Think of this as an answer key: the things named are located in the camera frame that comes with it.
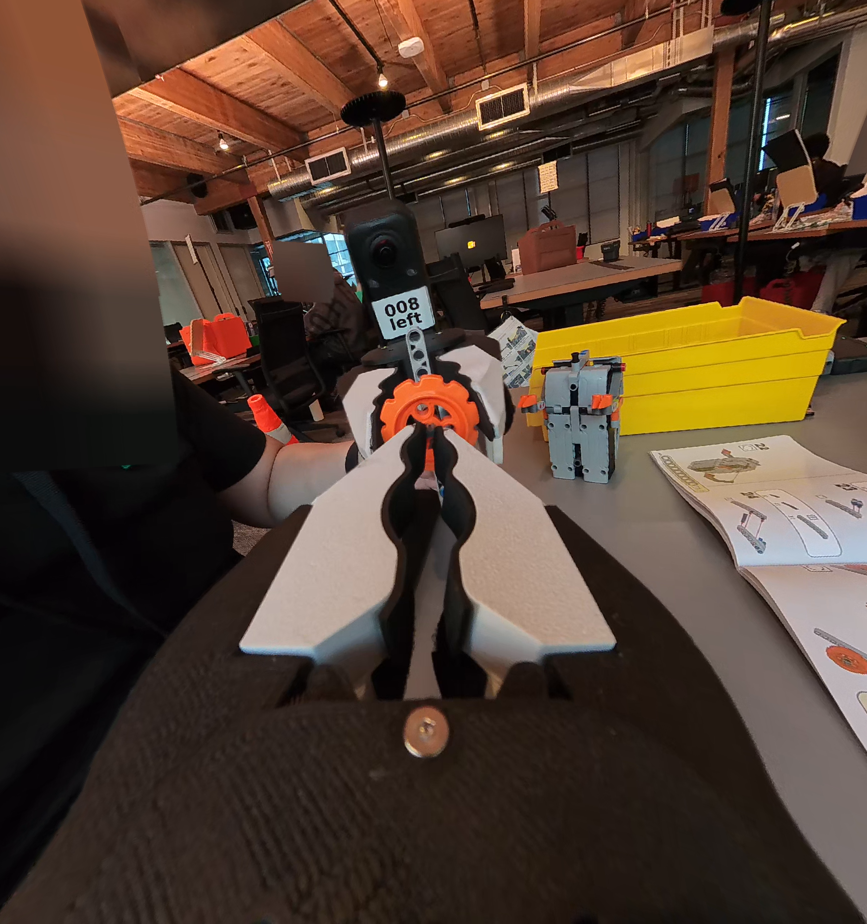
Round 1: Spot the grey robot model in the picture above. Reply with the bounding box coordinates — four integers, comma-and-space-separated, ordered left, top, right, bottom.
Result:
518, 350, 626, 485

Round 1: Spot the person's left forearm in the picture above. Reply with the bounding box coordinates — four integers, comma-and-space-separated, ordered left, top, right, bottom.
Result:
217, 436, 357, 528

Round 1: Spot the orange plastic case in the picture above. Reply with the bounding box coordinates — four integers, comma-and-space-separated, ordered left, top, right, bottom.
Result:
181, 312, 251, 368

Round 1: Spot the plain black pole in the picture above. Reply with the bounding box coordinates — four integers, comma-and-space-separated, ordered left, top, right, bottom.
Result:
722, 0, 775, 306

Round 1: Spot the yellow plastic bin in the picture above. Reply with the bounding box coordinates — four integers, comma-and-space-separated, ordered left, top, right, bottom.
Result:
523, 296, 847, 438

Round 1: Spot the orange gear wheel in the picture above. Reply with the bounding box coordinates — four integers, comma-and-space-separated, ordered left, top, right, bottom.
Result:
381, 375, 481, 477

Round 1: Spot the grey air duct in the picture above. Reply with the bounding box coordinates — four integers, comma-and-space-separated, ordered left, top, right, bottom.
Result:
266, 68, 647, 203

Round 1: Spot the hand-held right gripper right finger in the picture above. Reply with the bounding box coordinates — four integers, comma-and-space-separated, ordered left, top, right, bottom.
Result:
433, 426, 617, 700

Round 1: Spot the black monitor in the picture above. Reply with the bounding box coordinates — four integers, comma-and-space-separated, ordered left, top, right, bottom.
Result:
433, 215, 508, 265

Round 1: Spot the long grey worktable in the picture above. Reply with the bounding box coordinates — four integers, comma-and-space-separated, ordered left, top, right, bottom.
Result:
480, 256, 684, 313

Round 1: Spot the black office chair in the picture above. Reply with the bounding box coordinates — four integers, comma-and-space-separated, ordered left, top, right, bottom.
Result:
249, 296, 335, 436

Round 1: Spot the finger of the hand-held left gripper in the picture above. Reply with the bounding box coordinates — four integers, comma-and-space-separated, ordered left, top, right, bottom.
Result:
338, 367, 395, 463
450, 345, 514, 465

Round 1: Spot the open instruction booklet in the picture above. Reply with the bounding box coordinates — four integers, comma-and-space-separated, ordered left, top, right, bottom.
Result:
650, 435, 867, 778

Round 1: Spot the black disc-topped pole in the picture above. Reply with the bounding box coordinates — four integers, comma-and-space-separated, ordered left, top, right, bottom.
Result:
341, 92, 408, 201

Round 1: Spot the white air vent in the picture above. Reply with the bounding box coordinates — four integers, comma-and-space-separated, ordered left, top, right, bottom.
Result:
305, 148, 352, 183
477, 83, 530, 131

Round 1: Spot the grey beam assembly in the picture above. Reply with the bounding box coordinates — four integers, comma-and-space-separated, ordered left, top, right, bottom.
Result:
405, 326, 450, 510

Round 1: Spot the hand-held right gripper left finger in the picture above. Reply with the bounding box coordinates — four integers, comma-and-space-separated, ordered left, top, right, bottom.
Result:
239, 424, 434, 700

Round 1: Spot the orange traffic cone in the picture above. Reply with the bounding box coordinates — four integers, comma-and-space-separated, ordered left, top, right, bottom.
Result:
247, 393, 299, 446

